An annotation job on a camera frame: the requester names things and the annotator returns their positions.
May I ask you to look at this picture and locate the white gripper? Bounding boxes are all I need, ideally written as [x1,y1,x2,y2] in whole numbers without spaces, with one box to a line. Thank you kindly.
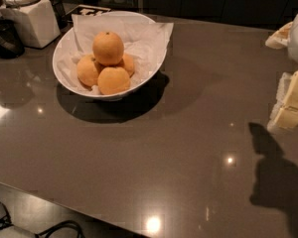
[265,14,298,132]

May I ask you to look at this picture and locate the orange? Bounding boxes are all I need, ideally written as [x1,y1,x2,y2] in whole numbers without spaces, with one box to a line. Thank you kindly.
[118,54,135,76]
[97,67,130,95]
[92,32,124,65]
[76,54,103,87]

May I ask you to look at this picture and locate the white oval bowl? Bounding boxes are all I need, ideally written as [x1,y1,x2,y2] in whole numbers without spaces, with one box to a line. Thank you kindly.
[52,10,168,102]

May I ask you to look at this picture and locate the white paper liner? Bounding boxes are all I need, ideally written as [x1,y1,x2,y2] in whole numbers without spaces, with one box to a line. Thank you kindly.
[57,13,175,95]

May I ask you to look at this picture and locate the black white printed card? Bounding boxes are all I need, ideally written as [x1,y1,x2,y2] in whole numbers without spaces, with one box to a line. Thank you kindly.
[66,5,111,22]

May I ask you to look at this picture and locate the black mesh holder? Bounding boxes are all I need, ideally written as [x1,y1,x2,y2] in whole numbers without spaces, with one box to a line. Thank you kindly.
[50,0,68,29]

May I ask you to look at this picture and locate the white square ceramic jar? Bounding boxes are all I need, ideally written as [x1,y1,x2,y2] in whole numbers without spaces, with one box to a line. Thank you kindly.
[0,0,60,49]

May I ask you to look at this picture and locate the black round object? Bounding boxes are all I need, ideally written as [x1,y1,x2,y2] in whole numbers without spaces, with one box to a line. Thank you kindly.
[0,19,25,59]

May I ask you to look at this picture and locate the black floor cables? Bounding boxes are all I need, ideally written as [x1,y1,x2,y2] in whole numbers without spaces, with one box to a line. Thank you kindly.
[0,188,86,238]

